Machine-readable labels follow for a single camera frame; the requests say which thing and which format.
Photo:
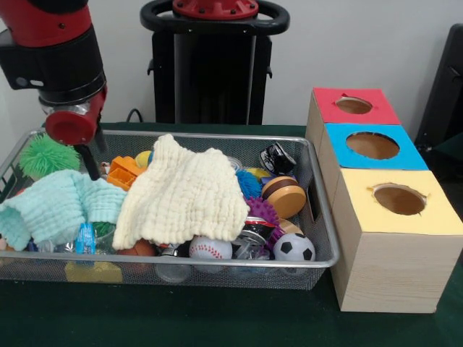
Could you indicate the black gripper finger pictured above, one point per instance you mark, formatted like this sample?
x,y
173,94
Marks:
x,y
101,142
88,163

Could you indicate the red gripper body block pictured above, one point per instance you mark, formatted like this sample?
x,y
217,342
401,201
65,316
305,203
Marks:
x,y
72,129

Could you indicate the clear blue packet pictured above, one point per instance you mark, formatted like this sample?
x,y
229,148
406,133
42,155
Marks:
x,y
85,238

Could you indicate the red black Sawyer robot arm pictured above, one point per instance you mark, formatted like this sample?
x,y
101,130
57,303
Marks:
x,y
51,36

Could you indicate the shallow clear mesh bin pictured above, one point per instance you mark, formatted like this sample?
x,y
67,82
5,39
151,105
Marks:
x,y
43,271

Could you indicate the wooden box with three holes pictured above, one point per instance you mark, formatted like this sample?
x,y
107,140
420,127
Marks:
x,y
391,267

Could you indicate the orange plastic toy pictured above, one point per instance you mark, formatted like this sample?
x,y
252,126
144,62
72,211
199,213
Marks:
x,y
124,172

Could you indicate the green spiky rubber ball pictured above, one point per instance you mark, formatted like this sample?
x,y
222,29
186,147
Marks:
x,y
43,159

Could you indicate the mint green waffle cloth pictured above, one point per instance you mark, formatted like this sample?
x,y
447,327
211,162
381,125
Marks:
x,y
51,210

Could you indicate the cream yellow waffle cloth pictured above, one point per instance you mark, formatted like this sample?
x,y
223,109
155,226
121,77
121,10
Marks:
x,y
181,210

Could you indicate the small baseball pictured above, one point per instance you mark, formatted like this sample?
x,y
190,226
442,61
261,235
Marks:
x,y
210,249

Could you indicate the blue spiky ball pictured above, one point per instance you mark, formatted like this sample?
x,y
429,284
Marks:
x,y
249,186

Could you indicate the purple spiky ball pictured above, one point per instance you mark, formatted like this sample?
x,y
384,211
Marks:
x,y
264,211

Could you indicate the black white striped toy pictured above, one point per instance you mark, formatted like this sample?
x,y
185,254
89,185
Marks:
x,y
278,159

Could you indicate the brown wooden yo-yo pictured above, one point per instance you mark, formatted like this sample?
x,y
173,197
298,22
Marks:
x,y
286,199

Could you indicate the dark green table cloth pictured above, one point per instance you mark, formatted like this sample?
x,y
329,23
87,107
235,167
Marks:
x,y
217,318

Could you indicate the small soccer ball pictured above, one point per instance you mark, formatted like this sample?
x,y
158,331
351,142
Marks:
x,y
294,248

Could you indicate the black upright panel stand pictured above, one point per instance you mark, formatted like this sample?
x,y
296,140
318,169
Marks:
x,y
445,94

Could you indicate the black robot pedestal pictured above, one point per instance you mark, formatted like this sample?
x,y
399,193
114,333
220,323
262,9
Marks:
x,y
210,79

